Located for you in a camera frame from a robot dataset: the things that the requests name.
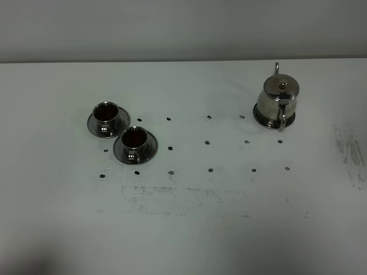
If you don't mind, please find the stainless steel teapot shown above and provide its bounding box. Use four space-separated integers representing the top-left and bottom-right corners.
256 62 300 120

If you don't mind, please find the steel teapot coaster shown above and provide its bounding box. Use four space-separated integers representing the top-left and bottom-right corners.
253 104 295 131

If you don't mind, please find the near steel saucer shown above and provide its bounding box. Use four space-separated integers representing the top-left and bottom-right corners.
113 132 158 166

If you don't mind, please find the steel saucer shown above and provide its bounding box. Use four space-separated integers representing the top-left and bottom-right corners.
87 107 130 139
113 132 158 166

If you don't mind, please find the near steel teacup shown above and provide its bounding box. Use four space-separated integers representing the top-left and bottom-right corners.
121 125 148 164

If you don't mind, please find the steel teacup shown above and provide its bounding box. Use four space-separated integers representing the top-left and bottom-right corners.
92 101 120 137
121 125 148 164

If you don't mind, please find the far steel saucer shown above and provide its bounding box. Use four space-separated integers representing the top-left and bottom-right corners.
87 107 130 139

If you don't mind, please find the far steel teacup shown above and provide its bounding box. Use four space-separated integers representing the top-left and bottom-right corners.
92 101 120 137

